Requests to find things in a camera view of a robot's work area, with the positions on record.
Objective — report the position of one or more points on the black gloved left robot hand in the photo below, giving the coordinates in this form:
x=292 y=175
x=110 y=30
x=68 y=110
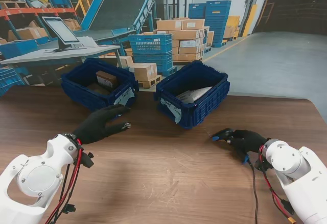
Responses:
x=97 y=126

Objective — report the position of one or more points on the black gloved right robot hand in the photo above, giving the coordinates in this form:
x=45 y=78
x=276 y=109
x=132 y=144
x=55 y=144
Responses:
x=247 y=142

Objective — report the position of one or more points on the black and blue barcode scanner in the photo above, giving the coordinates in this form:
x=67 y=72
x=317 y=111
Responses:
x=222 y=133

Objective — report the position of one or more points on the small cardboard box with label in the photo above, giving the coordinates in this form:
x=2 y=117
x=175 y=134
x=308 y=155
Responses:
x=98 y=88

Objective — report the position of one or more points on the brown cardboard parcel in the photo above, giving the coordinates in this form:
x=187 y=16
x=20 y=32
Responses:
x=107 y=78

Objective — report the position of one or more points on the white padded mailer bag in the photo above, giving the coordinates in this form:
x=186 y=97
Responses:
x=196 y=93

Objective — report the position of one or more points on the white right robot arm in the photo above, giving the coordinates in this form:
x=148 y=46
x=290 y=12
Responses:
x=299 y=167

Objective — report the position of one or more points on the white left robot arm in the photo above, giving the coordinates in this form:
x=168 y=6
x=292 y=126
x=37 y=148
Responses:
x=33 y=178

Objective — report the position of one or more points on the blue bin boxed parcels label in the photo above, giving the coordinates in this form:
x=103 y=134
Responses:
x=81 y=91

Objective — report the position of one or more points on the handwritten boxed parcels paper label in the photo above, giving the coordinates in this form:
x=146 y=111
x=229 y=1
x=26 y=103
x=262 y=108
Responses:
x=125 y=97

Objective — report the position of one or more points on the blue ribbed plastic bin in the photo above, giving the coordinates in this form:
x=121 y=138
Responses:
x=204 y=106

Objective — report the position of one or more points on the crumpled handwritten paper label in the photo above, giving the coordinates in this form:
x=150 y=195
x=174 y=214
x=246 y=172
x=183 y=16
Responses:
x=175 y=111

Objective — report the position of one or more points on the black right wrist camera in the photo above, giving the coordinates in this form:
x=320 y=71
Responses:
x=261 y=165

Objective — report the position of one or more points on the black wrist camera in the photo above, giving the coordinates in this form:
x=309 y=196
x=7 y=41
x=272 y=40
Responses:
x=261 y=165
x=88 y=160

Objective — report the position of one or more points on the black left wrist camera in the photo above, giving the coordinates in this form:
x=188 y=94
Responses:
x=88 y=160

